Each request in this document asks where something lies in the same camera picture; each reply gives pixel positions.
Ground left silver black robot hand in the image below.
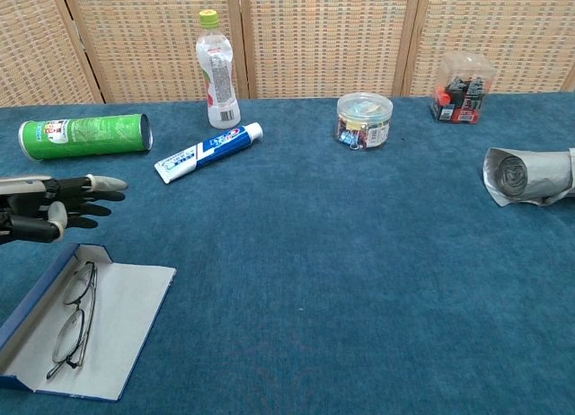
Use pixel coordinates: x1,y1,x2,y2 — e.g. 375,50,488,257
0,173,129,246

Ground blue cardboard glasses case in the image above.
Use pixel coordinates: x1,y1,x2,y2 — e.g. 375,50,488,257
0,243,177,402

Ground thin-framed eyeglasses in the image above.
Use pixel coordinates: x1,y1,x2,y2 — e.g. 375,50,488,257
46,260,98,381

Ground green chip can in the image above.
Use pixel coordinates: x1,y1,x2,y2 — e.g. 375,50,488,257
18,113,155,162

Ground blue white toothpaste tube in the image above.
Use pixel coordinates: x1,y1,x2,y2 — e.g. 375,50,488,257
154,121,264,185

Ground clear drink bottle yellow cap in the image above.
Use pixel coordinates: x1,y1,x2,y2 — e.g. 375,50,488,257
195,9,242,130

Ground blue table cloth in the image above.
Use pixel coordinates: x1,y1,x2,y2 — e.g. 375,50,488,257
0,90,575,415

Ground woven wooden folding screen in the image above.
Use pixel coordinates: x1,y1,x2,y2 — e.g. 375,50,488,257
0,0,575,109

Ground round clear binder clip jar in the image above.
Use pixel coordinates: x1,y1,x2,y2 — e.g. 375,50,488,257
334,92,394,151

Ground grey garbage bag roll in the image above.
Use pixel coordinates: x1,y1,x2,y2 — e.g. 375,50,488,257
482,146,575,208

